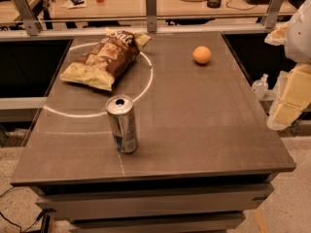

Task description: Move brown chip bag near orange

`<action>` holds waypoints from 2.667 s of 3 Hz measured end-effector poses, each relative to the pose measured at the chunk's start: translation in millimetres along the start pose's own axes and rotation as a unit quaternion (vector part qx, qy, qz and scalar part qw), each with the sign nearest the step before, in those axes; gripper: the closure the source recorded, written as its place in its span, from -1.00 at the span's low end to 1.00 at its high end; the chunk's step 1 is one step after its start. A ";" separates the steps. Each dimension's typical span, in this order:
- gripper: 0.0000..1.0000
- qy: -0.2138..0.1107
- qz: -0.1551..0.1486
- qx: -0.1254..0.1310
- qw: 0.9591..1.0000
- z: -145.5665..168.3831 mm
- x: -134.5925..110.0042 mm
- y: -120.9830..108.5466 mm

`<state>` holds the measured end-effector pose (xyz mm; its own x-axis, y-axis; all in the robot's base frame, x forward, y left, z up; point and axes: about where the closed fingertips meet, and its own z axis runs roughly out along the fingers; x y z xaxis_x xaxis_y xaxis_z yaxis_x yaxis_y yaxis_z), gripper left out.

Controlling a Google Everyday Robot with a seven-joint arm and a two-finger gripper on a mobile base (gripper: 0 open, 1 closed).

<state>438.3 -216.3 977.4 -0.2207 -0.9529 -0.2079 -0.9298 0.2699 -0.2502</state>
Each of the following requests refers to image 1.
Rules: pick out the black mesh pen cup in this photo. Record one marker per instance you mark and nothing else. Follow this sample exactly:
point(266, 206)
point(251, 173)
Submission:
point(214, 4)

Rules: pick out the brown chip bag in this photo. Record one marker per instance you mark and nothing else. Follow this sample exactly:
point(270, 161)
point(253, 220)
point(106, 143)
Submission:
point(100, 66)

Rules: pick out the grey metal bracket left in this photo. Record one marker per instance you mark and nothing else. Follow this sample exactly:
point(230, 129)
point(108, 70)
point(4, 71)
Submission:
point(30, 22)

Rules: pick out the clear sanitizer bottle left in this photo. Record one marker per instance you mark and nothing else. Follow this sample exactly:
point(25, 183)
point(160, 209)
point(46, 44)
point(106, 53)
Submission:
point(260, 87)

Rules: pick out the grey cabinet drawers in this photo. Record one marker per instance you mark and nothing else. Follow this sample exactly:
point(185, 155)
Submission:
point(159, 205)

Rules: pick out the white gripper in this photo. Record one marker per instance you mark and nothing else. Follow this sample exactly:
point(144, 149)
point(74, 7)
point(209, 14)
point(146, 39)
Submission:
point(299, 36)

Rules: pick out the grey metal bracket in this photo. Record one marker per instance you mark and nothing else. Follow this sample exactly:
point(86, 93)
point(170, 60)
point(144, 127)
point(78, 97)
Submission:
point(151, 15)
point(30, 22)
point(270, 18)

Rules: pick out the silver drink can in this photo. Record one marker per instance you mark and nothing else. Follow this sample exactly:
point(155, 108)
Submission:
point(120, 110)

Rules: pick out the grey metal bracket middle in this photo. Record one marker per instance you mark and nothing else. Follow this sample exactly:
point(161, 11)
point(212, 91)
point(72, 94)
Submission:
point(151, 15)

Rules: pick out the orange fruit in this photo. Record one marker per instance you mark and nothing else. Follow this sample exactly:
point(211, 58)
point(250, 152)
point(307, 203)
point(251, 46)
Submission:
point(202, 55)

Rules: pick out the grey metal bracket right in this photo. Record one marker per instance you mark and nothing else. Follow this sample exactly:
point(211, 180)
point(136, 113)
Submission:
point(270, 18)

